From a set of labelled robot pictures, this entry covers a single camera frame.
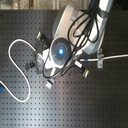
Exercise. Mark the round grey blue-lit gripper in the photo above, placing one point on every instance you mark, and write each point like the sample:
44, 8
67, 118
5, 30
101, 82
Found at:
55, 57

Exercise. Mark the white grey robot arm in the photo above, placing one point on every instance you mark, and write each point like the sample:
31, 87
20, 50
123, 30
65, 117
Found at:
74, 32

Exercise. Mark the blue connector at edge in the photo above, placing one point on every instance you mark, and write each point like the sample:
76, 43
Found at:
1, 89

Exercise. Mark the black silver connector plug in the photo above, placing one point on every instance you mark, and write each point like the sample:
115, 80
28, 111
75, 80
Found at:
83, 70

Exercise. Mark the metal cable clip post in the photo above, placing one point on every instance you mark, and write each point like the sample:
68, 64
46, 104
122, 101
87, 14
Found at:
100, 56

